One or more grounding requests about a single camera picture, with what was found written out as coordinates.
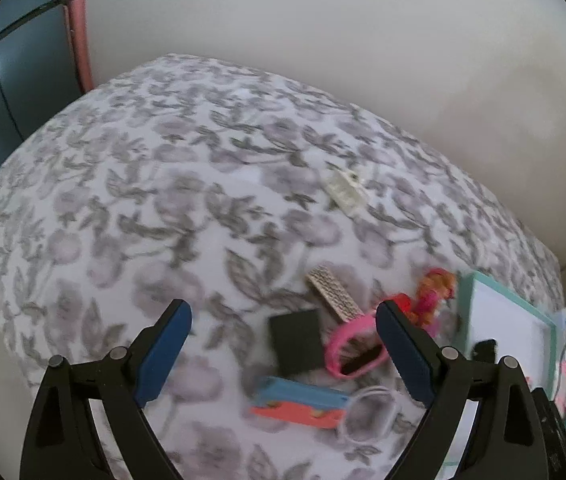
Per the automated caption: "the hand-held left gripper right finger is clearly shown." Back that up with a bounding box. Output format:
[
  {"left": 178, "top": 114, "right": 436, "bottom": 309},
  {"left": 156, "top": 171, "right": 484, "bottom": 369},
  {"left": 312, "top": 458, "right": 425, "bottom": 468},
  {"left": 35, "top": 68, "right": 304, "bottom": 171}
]
[{"left": 375, "top": 300, "right": 550, "bottom": 480}]

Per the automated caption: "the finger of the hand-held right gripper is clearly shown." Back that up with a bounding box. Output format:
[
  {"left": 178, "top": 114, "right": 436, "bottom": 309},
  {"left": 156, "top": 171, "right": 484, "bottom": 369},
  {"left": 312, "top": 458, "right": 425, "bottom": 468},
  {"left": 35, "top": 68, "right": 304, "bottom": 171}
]
[{"left": 473, "top": 340, "right": 498, "bottom": 362}]

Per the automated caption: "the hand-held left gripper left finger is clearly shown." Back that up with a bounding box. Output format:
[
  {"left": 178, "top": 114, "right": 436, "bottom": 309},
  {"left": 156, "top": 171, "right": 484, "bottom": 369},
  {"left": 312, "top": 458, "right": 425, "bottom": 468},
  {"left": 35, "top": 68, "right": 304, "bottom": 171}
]
[{"left": 19, "top": 299, "right": 194, "bottom": 480}]

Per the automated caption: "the teal shallow box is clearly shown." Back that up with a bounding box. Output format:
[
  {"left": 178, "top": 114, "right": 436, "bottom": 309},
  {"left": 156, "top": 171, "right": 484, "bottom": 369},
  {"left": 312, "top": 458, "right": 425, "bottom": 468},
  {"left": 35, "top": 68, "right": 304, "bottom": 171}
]
[{"left": 450, "top": 270, "right": 564, "bottom": 468}]

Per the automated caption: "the pink wristband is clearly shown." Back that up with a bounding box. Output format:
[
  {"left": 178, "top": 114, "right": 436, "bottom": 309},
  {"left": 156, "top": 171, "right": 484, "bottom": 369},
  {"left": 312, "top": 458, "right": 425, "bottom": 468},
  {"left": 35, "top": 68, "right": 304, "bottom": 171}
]
[{"left": 324, "top": 310, "right": 389, "bottom": 380}]

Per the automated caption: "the red and white tube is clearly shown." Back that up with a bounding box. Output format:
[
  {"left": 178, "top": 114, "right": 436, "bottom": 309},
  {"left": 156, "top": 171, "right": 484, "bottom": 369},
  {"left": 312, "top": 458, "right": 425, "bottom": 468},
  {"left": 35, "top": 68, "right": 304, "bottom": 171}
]
[{"left": 393, "top": 292, "right": 416, "bottom": 321}]

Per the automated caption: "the pink toy pup figure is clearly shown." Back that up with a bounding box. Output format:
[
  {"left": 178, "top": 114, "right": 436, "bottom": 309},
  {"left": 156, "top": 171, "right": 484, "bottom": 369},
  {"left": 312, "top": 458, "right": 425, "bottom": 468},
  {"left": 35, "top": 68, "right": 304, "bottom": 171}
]
[{"left": 410, "top": 267, "right": 459, "bottom": 338}]

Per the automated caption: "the black charger block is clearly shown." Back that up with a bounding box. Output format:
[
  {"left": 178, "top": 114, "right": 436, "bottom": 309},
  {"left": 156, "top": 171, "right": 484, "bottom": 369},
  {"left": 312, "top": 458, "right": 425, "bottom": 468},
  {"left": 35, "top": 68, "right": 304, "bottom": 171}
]
[{"left": 268, "top": 308, "right": 325, "bottom": 377}]

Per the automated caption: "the blue and orange case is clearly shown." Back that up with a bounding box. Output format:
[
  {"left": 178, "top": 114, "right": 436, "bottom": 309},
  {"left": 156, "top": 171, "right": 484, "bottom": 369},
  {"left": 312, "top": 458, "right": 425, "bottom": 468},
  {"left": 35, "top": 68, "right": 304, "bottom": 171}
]
[{"left": 250, "top": 376, "right": 353, "bottom": 430}]

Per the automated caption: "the white plastic clip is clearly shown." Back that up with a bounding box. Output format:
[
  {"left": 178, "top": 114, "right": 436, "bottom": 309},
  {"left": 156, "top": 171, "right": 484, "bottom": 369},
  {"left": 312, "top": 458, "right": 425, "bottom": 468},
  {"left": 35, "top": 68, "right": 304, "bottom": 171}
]
[{"left": 325, "top": 167, "right": 365, "bottom": 216}]

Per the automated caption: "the grey floral blanket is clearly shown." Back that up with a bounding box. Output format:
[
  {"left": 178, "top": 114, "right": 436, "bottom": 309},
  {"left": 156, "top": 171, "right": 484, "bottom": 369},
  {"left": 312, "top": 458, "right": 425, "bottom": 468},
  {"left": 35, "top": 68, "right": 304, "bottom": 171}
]
[{"left": 0, "top": 52, "right": 566, "bottom": 480}]

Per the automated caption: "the pink pole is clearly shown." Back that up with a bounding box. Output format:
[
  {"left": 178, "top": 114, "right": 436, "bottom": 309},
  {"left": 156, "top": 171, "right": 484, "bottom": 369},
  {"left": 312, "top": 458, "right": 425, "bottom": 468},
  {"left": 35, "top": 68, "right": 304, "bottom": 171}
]
[{"left": 65, "top": 0, "right": 94, "bottom": 93}]

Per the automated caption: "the dark blue cabinet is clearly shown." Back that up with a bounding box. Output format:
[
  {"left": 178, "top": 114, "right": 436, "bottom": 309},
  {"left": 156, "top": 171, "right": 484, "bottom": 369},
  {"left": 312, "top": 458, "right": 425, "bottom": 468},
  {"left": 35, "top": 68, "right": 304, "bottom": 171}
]
[{"left": 0, "top": 0, "right": 84, "bottom": 161}]

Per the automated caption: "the clear plastic ring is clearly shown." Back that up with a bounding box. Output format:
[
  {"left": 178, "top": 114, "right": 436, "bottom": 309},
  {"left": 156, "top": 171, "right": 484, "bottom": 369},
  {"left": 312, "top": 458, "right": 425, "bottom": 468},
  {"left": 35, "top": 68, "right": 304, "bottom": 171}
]
[{"left": 338, "top": 386, "right": 399, "bottom": 445}]

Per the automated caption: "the patterned keychain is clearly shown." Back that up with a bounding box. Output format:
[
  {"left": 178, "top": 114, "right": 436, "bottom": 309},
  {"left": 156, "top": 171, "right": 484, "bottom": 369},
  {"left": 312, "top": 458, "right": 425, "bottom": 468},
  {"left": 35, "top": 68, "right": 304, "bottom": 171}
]
[{"left": 306, "top": 265, "right": 364, "bottom": 322}]

